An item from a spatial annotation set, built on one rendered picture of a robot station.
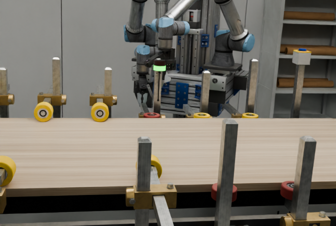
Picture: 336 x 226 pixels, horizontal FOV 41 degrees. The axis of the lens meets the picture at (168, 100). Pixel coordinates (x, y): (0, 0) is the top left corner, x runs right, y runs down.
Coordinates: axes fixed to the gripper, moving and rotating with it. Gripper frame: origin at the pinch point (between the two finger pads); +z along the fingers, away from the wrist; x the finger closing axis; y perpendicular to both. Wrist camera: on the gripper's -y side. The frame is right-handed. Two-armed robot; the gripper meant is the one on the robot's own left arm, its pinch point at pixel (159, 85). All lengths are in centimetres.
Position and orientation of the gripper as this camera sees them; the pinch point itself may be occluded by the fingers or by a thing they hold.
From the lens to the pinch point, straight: 235.7
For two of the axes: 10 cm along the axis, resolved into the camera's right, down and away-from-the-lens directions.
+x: -4.8, -2.3, 8.5
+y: 8.8, -0.7, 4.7
